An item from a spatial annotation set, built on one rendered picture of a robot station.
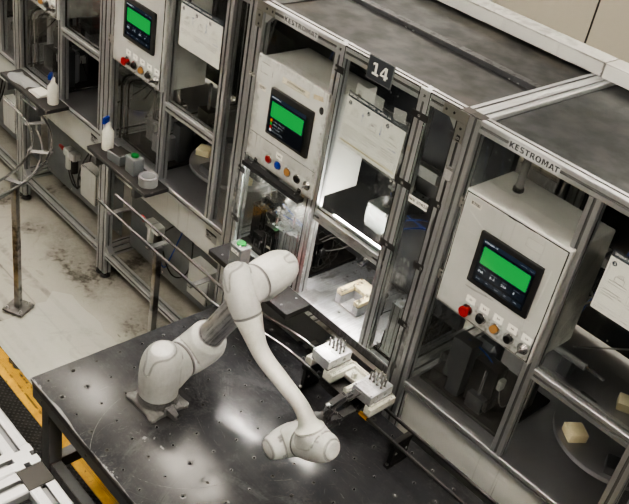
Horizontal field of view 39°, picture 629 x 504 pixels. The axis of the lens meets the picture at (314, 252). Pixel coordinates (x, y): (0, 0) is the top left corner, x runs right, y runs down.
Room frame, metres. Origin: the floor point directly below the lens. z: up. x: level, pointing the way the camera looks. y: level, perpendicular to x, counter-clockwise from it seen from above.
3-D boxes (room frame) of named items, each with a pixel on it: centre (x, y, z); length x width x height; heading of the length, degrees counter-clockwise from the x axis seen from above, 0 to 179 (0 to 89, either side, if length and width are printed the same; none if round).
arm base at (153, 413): (2.46, 0.47, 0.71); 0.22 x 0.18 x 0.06; 48
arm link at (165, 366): (2.48, 0.48, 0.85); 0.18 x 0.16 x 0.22; 148
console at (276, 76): (3.27, 0.13, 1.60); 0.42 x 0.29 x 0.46; 48
